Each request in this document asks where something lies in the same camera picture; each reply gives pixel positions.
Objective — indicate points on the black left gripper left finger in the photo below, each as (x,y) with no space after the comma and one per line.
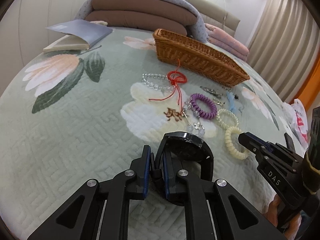
(99,210)

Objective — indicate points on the black wristwatch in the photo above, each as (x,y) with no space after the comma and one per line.
(179,151)

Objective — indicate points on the woven wicker basket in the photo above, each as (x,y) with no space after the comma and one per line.
(179,50)

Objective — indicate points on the pink folded blanket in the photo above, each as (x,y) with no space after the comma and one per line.
(222,39)

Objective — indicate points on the silver crystal earring pair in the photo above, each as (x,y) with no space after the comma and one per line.
(192,117)

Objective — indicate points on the grey blue dotted blanket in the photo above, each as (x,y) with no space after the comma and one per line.
(196,31)

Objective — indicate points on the light blue hair clip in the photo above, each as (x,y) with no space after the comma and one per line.
(234,105)

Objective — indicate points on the brown beaded ornament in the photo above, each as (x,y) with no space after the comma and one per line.
(172,114)

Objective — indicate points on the brown stacked pillows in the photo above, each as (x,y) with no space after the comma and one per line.
(142,14)

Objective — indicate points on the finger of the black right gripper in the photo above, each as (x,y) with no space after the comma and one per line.
(252,146)

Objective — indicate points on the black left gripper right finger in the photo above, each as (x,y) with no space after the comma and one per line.
(213,210)

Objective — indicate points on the silver hair clip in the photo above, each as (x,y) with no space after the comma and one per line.
(212,92)

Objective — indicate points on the white wardrobe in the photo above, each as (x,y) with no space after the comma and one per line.
(24,29)

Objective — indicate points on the open grey book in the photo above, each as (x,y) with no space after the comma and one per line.
(78,35)

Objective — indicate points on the green floral quilt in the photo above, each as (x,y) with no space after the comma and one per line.
(68,117)

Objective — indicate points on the white red plastic bag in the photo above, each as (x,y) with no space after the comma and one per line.
(296,117)

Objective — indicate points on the beige curtain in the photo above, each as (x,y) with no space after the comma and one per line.
(284,46)

